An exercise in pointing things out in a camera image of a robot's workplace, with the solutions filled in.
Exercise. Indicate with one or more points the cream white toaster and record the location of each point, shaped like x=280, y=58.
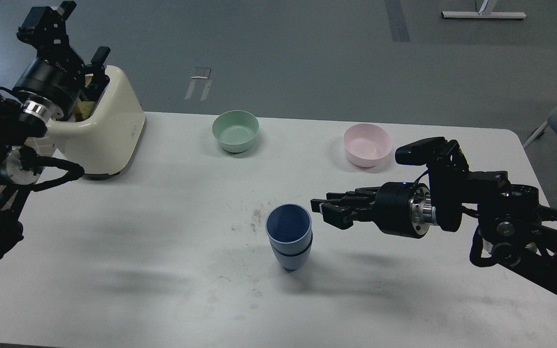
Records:
x=104, y=143

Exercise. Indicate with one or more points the dark blue cup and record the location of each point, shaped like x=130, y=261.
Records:
x=292, y=255

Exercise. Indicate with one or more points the light blue cup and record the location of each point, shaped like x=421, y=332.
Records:
x=289, y=227

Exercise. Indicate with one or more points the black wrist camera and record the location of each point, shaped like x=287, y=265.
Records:
x=432, y=152

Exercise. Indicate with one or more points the pink bowl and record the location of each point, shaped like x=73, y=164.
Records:
x=366, y=145

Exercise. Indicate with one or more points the right bread slice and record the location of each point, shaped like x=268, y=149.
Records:
x=84, y=106

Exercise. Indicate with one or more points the green bowl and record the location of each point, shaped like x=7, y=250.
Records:
x=236, y=131

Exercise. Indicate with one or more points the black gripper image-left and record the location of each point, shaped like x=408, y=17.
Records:
x=57, y=74

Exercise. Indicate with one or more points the white stand base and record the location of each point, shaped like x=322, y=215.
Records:
x=485, y=11

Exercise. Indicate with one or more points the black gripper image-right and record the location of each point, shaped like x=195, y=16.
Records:
x=400, y=208

